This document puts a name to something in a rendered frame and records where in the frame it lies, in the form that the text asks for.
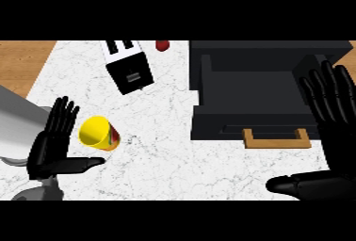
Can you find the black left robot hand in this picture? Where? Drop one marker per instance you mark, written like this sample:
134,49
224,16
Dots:
51,147

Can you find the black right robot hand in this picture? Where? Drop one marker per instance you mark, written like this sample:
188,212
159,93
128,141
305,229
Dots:
336,131

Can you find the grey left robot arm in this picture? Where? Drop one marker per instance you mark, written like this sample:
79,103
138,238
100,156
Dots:
42,190

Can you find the yellow cup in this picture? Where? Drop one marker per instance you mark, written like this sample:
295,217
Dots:
98,133

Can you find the dark grey open drawer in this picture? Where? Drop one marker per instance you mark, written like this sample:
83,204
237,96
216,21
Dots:
250,91

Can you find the black and white toaster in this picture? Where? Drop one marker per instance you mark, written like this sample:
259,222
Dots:
128,66

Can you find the red round object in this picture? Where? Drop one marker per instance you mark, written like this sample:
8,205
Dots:
162,45

